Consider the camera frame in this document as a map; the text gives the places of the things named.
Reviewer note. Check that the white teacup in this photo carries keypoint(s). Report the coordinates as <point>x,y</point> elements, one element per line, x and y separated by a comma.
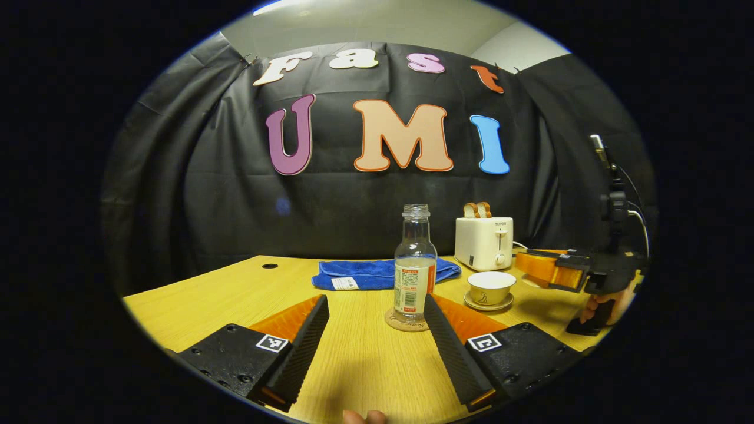
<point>490,287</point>

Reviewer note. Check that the white saucer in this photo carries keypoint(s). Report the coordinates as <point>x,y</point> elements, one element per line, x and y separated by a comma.
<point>489,307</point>

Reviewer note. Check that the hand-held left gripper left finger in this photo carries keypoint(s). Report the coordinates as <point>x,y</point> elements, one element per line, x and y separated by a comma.
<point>306,341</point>

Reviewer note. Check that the white toaster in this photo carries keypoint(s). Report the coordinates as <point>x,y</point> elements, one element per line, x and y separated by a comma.
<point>483,241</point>

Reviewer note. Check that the toast slice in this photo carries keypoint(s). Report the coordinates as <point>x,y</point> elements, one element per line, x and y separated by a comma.
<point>484,209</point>
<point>470,210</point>

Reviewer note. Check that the round cork coaster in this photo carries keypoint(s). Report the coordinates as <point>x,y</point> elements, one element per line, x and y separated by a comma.
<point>393,324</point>

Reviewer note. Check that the blue towel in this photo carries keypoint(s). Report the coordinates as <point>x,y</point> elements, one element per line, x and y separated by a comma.
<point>365,274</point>

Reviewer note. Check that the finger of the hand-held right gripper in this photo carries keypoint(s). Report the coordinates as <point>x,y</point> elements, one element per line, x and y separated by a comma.
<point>548,271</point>
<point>548,251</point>

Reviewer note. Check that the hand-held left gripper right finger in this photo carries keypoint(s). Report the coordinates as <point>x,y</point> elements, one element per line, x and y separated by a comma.
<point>450,347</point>

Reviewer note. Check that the black backdrop cloth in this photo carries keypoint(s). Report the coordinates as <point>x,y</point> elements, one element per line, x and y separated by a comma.
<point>206,206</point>

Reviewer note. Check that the clear water bottle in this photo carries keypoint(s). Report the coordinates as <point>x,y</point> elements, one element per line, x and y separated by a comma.
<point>415,282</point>

